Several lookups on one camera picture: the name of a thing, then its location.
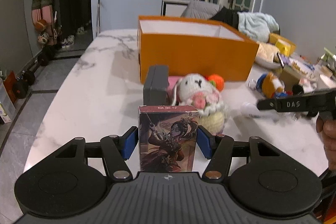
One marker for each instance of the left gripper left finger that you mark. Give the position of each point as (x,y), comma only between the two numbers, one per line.
(116,150)

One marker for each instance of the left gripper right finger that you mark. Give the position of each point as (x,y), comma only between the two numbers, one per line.
(217,149)

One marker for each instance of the brown cardboard box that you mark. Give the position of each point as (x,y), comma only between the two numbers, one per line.
(289,77)

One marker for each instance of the illustrated card box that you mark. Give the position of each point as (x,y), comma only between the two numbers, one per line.
(167,138)

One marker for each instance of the fox plush keychain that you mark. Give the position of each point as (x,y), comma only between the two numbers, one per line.
(271,87)

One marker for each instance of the white crochet bunny doll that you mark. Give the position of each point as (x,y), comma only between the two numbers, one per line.
(195,90)

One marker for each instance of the orange crochet fruit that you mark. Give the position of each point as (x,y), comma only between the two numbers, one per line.
(217,81)

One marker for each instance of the dark grey case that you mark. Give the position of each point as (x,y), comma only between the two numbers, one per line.
(156,85)

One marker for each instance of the pink pouch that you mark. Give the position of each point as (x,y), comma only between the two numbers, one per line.
(172,80)

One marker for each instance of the right hand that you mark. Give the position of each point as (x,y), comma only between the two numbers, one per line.
(327,130)

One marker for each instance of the light blue fleece blanket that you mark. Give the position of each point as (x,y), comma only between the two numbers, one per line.
(257,26)

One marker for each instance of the orange storage box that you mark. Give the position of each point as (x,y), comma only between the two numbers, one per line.
(187,45)

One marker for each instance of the black garment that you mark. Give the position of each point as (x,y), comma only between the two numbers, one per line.
(227,16)

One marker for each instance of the grey padded jacket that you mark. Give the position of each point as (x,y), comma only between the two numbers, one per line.
(200,10)

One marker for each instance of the basketball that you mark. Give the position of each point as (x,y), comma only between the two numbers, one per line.
(41,25)

